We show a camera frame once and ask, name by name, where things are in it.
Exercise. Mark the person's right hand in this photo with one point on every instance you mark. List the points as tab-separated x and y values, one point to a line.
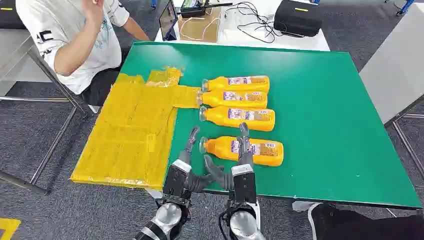
93	10

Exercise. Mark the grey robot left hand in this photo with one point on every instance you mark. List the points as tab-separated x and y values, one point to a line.
177	180

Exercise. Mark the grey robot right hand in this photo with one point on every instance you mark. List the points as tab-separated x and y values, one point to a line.
244	184

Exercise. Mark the orange drink bottle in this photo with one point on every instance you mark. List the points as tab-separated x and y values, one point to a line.
238	117
232	98
271	152
238	83

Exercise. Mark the person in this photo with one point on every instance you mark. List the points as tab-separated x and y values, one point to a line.
79	49

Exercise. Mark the yellow plastic sheet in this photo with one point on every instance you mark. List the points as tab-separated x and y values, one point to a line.
132	132

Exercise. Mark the black tablet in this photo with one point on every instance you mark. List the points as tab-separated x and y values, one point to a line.
168	20

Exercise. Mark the black case with yellow tag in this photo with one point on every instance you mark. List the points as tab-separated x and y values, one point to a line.
11	16
298	18

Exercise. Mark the green table mat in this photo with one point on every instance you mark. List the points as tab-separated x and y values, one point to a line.
298	109

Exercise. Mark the black radio device with antenna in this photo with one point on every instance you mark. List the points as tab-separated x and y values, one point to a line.
192	8

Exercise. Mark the brown cardboard box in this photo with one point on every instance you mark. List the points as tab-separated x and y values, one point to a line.
198	28

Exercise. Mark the white table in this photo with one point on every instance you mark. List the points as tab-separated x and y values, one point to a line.
298	43

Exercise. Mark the grey table with metal legs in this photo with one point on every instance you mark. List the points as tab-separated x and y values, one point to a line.
394	66

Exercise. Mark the blue frame part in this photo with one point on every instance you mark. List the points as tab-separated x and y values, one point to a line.
405	6

